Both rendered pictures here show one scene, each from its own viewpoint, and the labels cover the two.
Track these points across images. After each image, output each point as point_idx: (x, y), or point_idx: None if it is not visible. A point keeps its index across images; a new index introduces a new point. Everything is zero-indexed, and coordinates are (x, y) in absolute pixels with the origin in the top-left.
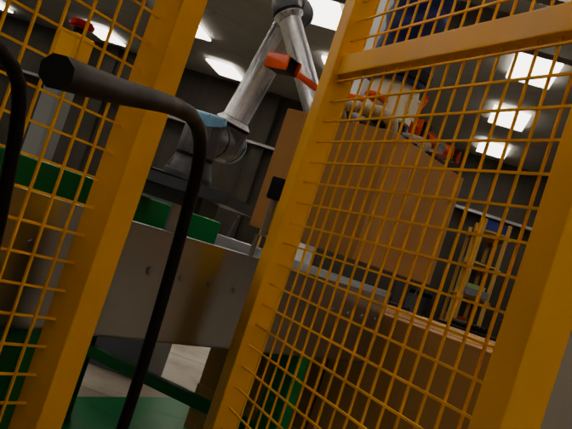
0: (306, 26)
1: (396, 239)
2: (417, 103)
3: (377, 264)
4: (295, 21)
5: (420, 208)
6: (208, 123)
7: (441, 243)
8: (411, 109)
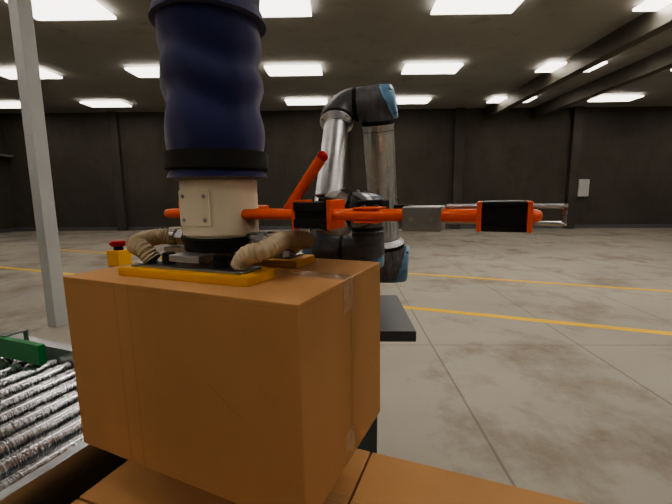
0: (390, 112)
1: (149, 425)
2: (201, 197)
3: (130, 458)
4: (324, 128)
5: (179, 377)
6: None
7: (295, 448)
8: (191, 211)
